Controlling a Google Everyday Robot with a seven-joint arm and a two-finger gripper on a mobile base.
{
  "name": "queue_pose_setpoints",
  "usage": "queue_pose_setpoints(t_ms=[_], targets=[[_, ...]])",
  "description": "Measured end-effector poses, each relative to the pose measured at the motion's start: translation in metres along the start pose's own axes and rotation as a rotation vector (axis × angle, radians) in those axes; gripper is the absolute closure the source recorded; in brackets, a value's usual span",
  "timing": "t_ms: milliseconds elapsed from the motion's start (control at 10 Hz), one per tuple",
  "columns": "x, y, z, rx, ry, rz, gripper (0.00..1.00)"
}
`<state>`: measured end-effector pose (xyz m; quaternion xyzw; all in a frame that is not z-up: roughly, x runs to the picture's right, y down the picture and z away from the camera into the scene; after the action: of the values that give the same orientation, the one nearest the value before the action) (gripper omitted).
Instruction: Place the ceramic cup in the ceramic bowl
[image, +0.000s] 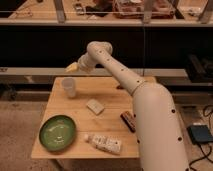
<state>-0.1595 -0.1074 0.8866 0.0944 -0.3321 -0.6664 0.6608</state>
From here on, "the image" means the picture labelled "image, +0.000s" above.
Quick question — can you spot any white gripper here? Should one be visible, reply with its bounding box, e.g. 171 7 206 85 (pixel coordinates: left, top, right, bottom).
65 55 92 73

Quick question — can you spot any white ceramic cup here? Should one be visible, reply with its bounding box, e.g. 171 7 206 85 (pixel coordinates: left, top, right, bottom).
61 77 76 98

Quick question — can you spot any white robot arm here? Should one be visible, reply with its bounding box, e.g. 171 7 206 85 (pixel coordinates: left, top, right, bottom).
66 41 190 171

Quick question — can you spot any green ceramic bowl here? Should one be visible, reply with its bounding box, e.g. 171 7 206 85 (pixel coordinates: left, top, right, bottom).
39 115 77 152

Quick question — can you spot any red-brown sausage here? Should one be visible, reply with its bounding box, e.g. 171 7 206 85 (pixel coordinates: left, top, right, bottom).
116 85 124 90

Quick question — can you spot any wooden table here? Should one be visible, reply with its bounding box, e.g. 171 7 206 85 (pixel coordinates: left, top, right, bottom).
30 76 158 171

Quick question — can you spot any black device on shelf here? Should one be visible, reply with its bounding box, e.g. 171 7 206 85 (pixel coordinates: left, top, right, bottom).
73 3 85 15

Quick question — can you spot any tray of items on shelf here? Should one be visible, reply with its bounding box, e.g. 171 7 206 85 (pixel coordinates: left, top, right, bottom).
113 0 175 19

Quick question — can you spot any brown chocolate bar pack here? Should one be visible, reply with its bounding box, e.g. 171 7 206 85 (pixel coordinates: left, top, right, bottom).
120 111 136 133

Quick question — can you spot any white lying bottle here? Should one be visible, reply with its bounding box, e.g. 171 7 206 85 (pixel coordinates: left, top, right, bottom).
84 134 122 155

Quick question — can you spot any blue box on floor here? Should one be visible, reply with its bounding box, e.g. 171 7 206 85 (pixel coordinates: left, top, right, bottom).
187 125 213 144

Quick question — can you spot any black cable on floor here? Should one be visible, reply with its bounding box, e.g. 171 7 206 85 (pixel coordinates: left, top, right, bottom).
188 105 213 171

